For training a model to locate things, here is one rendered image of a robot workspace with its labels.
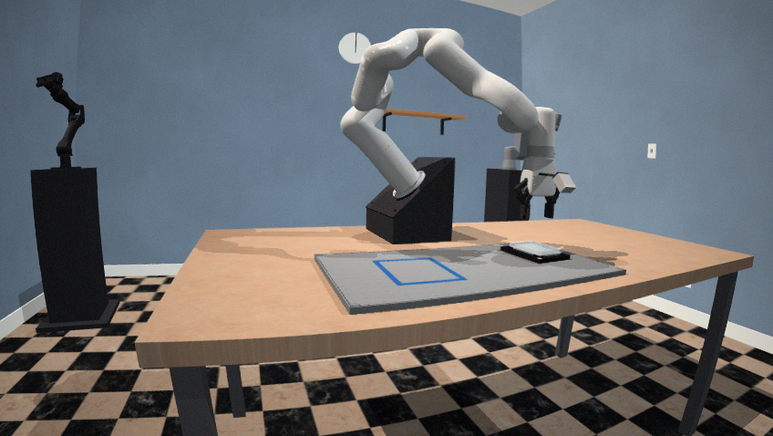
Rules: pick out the blue tape outline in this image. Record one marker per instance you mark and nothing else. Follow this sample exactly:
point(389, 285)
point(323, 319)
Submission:
point(416, 283)

